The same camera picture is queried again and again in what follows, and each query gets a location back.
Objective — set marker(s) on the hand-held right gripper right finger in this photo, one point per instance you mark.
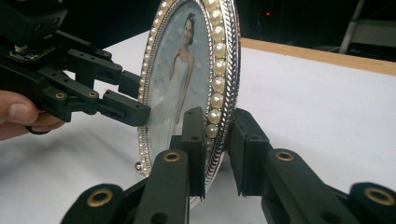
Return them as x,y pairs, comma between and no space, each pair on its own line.
280,180

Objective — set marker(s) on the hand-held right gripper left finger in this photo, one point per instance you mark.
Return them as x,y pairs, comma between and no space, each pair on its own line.
174,180

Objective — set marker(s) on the oval pearl-trimmed photo frame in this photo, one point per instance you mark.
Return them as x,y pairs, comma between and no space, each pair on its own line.
180,62

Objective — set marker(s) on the white metal stand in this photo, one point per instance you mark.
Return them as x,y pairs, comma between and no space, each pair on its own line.
353,25

